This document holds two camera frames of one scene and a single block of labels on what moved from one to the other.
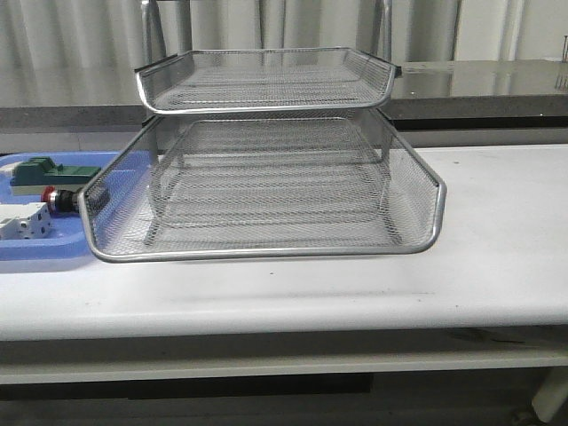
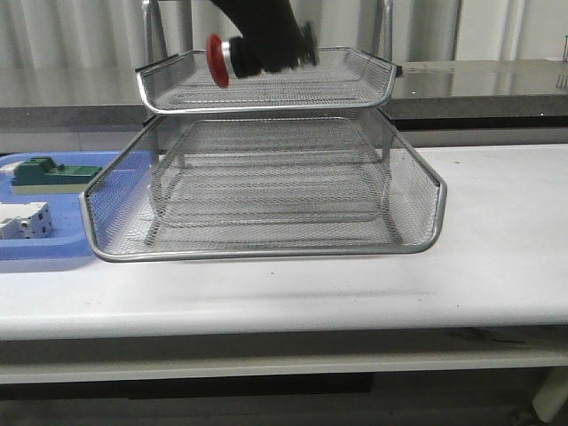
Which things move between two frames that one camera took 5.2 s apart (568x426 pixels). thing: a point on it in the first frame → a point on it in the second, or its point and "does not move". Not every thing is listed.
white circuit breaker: (25, 221) does not move
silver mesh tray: (277, 185) does not move
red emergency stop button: (60, 201) → (230, 59)
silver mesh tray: (259, 79) does not move
